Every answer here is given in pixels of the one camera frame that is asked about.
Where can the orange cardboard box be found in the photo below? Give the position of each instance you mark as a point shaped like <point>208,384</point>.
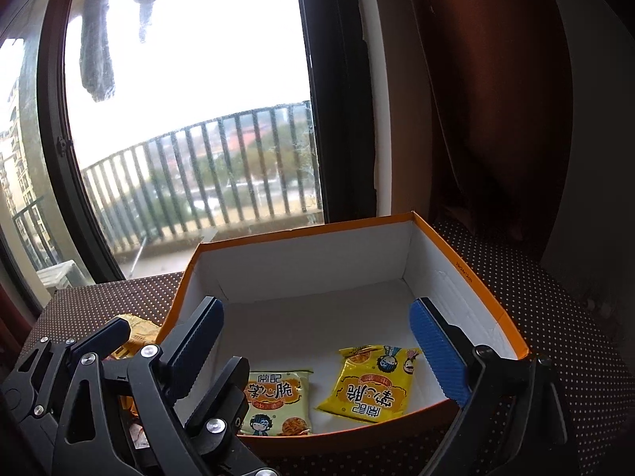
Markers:
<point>317,307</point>

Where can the brown curtain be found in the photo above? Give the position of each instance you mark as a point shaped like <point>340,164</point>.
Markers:
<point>471,84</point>

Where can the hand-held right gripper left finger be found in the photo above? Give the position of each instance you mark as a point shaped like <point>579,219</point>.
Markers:
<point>198,347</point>

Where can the white slatted balcony object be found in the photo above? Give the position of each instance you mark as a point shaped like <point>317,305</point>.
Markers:
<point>58,273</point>

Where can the yellow cartoon snack packet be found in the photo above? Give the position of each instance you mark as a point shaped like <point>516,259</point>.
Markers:
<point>362,386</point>

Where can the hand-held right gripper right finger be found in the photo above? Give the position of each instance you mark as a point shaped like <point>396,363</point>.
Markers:
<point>439,352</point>

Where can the beige apartment building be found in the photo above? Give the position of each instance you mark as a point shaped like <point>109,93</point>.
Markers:
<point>10,148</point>

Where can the dark red curtain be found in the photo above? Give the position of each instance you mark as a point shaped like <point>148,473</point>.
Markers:
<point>12,317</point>

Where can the large yellow snack bag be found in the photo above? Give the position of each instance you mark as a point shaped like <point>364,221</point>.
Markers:
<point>141,332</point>

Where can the brown polka dot tablecloth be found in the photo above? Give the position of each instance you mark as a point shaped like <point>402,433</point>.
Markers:
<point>570,357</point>

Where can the green yellow snack packet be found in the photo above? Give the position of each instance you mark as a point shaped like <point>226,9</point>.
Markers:
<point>278,401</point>

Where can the black window frame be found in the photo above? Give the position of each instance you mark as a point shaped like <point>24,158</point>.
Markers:
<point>327,109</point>

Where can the dark balcony railing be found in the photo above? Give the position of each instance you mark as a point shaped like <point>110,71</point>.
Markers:
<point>219,158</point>

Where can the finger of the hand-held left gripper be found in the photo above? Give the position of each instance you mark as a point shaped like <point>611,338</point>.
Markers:
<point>106,334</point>

